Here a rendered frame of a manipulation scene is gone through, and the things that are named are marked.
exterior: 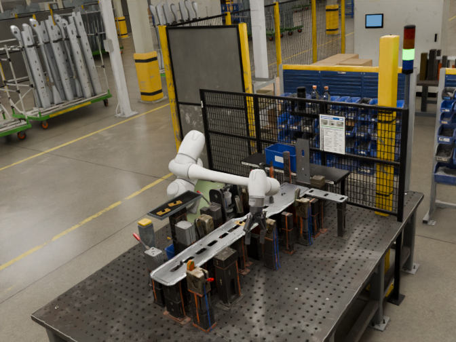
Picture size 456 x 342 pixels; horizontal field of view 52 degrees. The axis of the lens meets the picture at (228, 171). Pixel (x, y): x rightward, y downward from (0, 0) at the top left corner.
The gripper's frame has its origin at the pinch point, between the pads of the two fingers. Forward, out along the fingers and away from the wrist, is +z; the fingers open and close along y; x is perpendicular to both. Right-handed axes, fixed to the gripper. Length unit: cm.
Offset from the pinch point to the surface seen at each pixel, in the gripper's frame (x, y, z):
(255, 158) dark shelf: -77, -96, -59
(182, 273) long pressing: -22.5, 34.7, 17.7
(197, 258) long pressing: -24.4, 21.7, 11.1
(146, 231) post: -56, 34, -2
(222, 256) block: -9.5, 16.5, 8.5
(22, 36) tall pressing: -746, -190, -326
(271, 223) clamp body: -4.2, -21.5, -9.8
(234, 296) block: -12.4, 1.5, 33.1
